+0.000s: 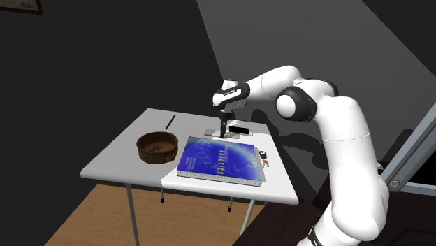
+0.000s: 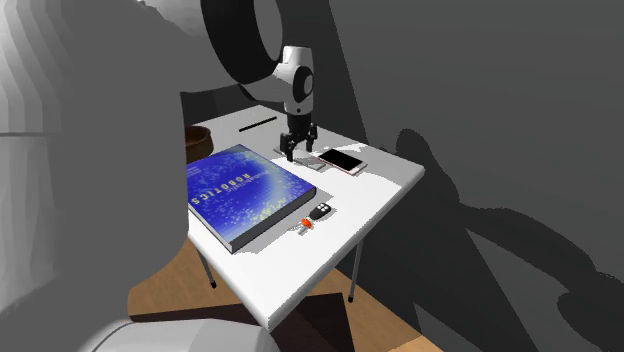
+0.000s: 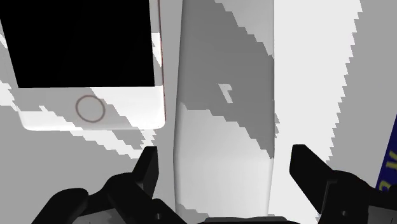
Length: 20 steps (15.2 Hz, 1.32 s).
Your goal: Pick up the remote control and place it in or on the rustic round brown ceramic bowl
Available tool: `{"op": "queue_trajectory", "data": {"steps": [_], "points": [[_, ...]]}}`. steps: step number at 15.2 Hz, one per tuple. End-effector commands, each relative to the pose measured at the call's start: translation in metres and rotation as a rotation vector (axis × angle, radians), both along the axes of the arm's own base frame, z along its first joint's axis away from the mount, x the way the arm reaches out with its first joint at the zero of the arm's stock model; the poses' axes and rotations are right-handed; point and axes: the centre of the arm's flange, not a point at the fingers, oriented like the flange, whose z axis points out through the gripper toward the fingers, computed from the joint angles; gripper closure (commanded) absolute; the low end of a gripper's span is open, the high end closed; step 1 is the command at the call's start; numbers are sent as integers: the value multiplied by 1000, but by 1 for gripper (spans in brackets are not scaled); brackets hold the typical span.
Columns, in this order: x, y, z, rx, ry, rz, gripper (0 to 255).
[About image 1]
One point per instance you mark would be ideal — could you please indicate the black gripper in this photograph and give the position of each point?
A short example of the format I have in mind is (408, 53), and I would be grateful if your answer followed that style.
(224, 118)

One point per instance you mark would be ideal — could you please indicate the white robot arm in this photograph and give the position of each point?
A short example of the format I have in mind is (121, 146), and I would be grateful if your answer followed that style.
(344, 136)

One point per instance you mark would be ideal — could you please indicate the white phone black screen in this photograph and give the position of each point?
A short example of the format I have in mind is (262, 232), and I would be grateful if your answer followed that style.
(238, 129)

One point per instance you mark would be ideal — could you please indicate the grey flat slab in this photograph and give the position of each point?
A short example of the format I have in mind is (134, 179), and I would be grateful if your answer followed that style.
(213, 132)

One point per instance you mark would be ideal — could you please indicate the blue hardcover book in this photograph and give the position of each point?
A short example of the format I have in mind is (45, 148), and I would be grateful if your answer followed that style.
(218, 160)

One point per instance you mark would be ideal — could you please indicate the black car key orange tag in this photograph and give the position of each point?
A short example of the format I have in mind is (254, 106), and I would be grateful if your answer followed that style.
(262, 155)

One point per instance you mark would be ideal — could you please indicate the black pen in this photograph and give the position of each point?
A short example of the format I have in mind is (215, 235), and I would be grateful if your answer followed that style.
(170, 122)

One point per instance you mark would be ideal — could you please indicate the brown round pan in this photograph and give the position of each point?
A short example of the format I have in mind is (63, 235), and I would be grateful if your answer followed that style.
(155, 147)

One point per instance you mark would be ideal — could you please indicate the white metal-legged table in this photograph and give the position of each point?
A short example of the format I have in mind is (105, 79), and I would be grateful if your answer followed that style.
(112, 160)

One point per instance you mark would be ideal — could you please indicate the dark robot stand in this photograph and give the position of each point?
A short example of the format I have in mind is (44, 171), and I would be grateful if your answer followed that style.
(412, 221)

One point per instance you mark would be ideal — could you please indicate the dark framed wall picture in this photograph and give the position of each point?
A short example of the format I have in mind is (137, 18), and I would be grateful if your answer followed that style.
(20, 5)

